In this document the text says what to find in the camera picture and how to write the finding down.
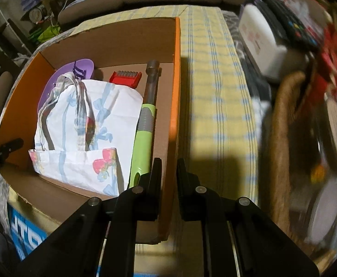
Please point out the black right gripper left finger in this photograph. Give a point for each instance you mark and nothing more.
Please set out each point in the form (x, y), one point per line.
(99, 238)

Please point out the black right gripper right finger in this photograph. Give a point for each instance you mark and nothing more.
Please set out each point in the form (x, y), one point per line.
(238, 238)

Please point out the green handled tool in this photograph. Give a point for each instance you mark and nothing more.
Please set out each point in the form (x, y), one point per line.
(144, 132)

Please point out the white printed tote bag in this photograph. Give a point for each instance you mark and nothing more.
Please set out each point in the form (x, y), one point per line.
(85, 135)

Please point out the red comb case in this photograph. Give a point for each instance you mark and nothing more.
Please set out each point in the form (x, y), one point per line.
(126, 78)

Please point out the blue cardboard box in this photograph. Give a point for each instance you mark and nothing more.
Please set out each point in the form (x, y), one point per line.
(26, 236)

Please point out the brown wicker basket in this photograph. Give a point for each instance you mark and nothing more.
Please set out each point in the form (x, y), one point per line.
(282, 116)

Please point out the yellow plaid tablecloth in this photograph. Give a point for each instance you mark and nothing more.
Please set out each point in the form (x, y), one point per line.
(217, 127)

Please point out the orange cardboard box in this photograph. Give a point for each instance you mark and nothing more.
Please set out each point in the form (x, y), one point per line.
(125, 45)

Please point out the purple oval tray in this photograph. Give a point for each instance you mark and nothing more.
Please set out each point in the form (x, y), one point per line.
(79, 70)

